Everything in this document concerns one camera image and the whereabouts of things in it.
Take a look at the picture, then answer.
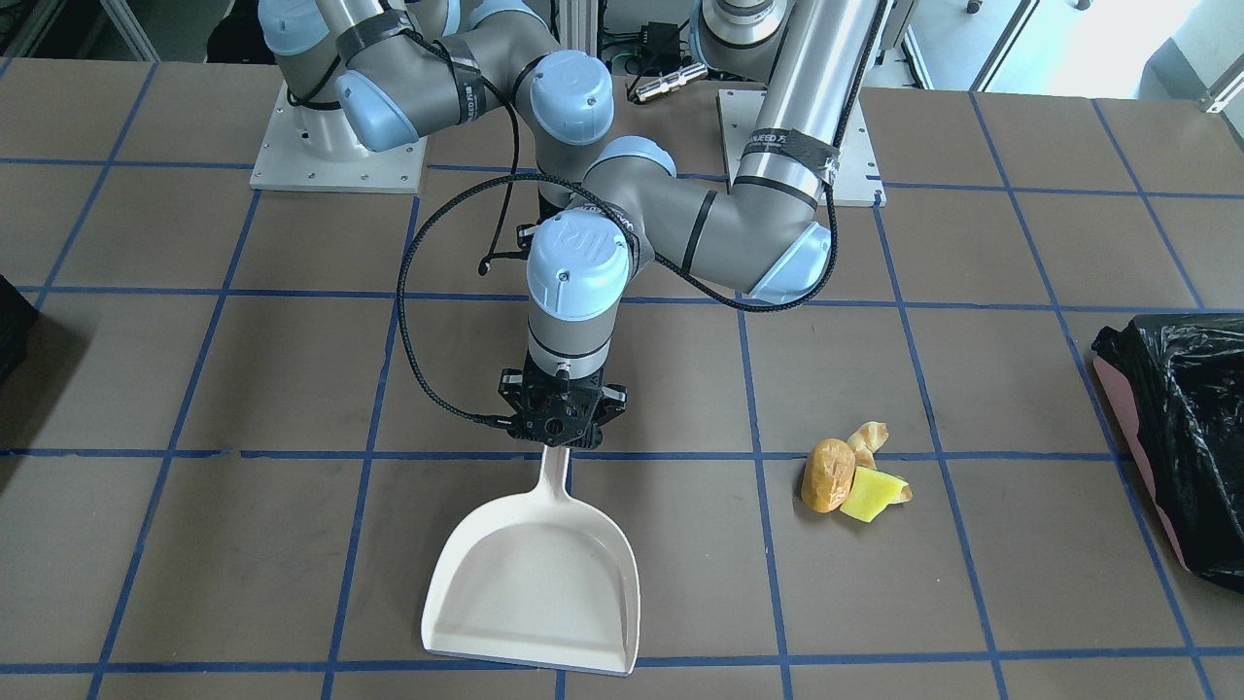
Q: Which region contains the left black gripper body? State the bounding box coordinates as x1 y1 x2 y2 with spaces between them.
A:
498 366 628 449

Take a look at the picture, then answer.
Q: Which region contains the beige dustpan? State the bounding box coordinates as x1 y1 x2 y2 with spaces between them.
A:
419 446 641 678

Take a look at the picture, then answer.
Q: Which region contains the brown bread trash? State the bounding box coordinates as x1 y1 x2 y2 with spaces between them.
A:
800 438 856 513

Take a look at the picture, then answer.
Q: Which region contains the small tan trash piece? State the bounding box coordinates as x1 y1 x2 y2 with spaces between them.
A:
846 421 889 470

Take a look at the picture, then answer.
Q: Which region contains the yellow trash piece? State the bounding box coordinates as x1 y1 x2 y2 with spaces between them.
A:
838 467 914 523

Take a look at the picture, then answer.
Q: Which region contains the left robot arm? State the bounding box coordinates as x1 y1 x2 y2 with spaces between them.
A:
499 1 887 449

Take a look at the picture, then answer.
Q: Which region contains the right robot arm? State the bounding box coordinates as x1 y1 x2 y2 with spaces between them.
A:
250 1 616 194

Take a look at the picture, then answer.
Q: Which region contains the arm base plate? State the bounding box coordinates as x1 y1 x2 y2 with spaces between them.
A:
249 85 428 194
717 87 887 208

